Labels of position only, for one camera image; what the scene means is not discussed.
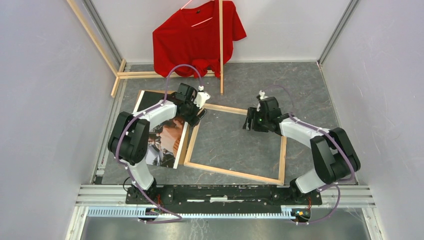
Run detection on red t-shirt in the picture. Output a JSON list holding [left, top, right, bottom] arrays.
[[152, 0, 247, 78]]

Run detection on wooden clothes rack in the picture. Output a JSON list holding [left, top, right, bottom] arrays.
[[67, 0, 224, 98]]

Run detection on right aluminium corner post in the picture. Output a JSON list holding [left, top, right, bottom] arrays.
[[317, 0, 360, 68]]

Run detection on aluminium corner post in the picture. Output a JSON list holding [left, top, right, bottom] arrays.
[[82, 0, 122, 67], [317, 0, 360, 68]]

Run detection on brown cardboard backing board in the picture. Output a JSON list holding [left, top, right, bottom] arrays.
[[133, 90, 189, 169]]

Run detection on pink clothes hanger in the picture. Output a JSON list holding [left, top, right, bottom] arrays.
[[179, 0, 216, 28]]

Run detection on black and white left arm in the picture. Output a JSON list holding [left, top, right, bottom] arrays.
[[107, 83, 210, 204]]

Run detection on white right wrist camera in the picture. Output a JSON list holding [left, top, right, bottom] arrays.
[[256, 90, 268, 112]]

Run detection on left aluminium corner post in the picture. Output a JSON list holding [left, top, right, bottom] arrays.
[[82, 0, 122, 67]]

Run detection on printed photo with white border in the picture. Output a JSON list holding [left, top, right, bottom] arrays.
[[132, 90, 189, 169]]

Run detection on aluminium rail frame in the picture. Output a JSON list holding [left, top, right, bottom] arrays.
[[65, 184, 385, 240]]

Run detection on light wooden picture frame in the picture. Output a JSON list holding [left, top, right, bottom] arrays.
[[183, 103, 287, 185]]

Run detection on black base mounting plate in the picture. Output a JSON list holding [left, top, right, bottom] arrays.
[[144, 184, 323, 206]]

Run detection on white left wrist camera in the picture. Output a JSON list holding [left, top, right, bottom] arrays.
[[193, 85, 211, 109]]

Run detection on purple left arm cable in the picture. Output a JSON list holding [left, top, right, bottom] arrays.
[[114, 64, 205, 225]]

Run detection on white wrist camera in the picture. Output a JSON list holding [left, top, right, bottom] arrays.
[[256, 90, 268, 112], [193, 85, 211, 109]]

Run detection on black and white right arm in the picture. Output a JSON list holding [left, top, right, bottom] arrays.
[[242, 95, 361, 204]]

